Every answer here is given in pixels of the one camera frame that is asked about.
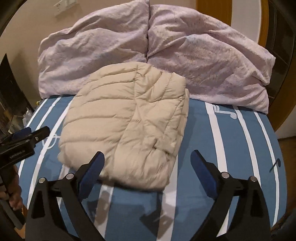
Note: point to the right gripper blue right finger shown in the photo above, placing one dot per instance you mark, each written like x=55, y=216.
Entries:
x=206, y=172

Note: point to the cluttered side table items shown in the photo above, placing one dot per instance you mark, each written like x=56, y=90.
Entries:
x=14, y=104

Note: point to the person's left hand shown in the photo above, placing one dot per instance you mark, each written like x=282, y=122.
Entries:
x=13, y=191

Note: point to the lilac floral duvet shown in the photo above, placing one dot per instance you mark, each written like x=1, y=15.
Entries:
x=220, y=64

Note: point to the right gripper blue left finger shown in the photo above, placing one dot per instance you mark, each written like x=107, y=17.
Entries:
x=88, y=175

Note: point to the blue white striped bed sheet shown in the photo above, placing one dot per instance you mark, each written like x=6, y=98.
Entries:
x=238, y=141

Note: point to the beige quilted down jacket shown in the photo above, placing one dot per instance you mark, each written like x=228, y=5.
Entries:
x=135, y=114

